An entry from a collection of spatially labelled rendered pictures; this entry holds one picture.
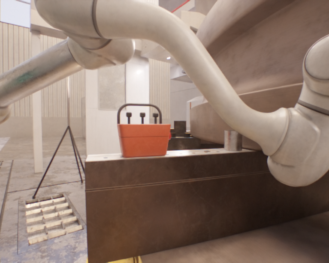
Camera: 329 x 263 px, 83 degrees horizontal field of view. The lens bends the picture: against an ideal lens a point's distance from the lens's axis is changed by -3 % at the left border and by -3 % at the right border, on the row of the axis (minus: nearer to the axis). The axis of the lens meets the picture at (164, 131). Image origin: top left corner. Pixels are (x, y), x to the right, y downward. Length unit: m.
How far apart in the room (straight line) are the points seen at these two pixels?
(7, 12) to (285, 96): 15.20
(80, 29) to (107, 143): 3.48
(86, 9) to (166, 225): 0.73
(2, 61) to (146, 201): 13.94
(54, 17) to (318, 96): 0.53
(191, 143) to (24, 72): 1.43
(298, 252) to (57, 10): 1.09
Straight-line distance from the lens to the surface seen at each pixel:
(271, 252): 0.96
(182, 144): 1.82
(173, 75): 4.88
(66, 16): 0.49
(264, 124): 0.41
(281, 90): 0.88
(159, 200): 0.78
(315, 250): 1.05
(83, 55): 0.63
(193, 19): 3.68
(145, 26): 0.42
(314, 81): 0.38
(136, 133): 0.71
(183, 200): 0.81
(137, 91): 4.20
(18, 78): 0.78
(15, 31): 14.94
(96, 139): 3.81
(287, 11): 1.16
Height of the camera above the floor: 0.82
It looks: 3 degrees down
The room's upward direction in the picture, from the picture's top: straight up
